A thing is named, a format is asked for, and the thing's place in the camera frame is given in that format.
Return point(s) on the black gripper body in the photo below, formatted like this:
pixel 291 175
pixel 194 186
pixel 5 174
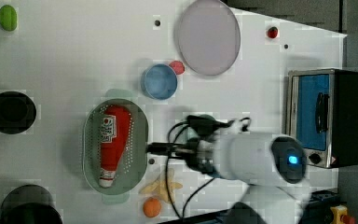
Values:
pixel 200 158

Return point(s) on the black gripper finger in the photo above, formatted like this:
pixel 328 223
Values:
pixel 176 153
pixel 164 146

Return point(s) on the red ketchup bottle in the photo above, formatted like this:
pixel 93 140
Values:
pixel 115 131

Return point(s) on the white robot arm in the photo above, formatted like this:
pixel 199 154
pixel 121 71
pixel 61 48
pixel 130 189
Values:
pixel 273 166

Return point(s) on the green plastic strainer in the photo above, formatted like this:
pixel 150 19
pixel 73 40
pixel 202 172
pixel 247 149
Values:
pixel 132 165

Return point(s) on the yellow starfish toy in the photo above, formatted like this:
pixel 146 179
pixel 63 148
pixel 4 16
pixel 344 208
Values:
pixel 163 186

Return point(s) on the orange toy fruit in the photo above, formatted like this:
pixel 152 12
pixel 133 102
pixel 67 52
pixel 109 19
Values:
pixel 152 207

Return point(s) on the blue bowl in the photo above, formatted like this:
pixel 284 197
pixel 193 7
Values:
pixel 159 82

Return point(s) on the red round toy fruit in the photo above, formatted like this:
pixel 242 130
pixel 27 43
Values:
pixel 178 67

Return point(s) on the pale purple round plate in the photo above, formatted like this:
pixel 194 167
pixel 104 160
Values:
pixel 209 37

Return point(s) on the red strawberry toy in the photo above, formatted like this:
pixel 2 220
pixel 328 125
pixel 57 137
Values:
pixel 272 32

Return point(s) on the black silver toaster oven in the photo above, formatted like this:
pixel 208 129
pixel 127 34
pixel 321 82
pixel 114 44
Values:
pixel 322 114

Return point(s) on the black cylinder lower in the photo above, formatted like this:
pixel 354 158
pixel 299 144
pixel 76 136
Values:
pixel 29 204

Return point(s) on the black cylinder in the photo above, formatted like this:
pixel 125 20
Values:
pixel 17 112
pixel 29 204

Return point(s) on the yellow red toy object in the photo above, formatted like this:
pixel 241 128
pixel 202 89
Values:
pixel 341 216

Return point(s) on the black cylinder upper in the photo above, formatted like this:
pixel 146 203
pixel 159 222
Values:
pixel 17 112

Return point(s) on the green toy fruit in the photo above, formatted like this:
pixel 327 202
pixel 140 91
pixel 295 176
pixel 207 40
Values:
pixel 8 18

